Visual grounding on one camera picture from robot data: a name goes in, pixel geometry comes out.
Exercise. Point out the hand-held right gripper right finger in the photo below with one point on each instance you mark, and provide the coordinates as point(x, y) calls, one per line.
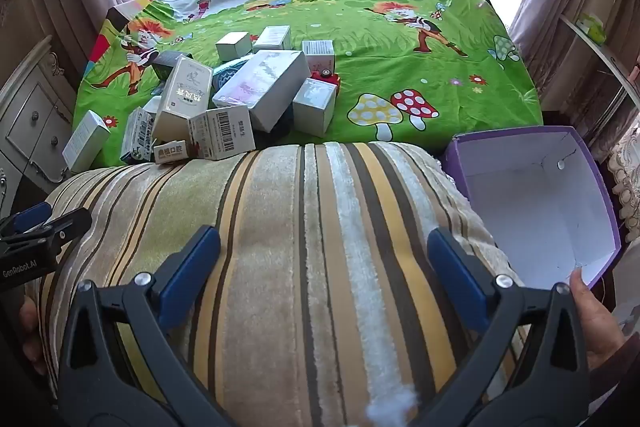
point(457, 267)

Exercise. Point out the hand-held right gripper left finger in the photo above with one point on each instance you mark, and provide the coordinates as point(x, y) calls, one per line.
point(192, 267)

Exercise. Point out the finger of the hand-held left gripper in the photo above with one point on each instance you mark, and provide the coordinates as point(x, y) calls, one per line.
point(32, 213)
point(65, 226)

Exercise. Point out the purple cardboard box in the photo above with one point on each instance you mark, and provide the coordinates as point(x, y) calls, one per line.
point(525, 207)

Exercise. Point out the person's left hand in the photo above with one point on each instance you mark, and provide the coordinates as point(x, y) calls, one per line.
point(30, 327)

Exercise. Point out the white dresser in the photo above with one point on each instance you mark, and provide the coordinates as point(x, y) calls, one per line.
point(30, 122)

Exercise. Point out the striped plush cushion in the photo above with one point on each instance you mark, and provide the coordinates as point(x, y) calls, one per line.
point(310, 232)

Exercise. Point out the white fluff tuft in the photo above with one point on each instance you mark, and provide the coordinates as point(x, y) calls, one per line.
point(392, 404)

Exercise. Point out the cream lace cloth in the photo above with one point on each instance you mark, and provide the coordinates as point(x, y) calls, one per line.
point(626, 177)

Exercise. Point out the pile of assorted cartons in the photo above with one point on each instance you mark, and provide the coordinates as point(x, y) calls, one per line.
point(265, 82)

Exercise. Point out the cartoon printed green bedsheet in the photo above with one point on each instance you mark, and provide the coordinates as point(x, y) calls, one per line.
point(350, 72)

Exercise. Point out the green tissue pack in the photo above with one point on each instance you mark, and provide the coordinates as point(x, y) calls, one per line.
point(591, 28)

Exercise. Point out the white wall shelf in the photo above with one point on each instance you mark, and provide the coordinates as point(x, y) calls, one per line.
point(610, 57)

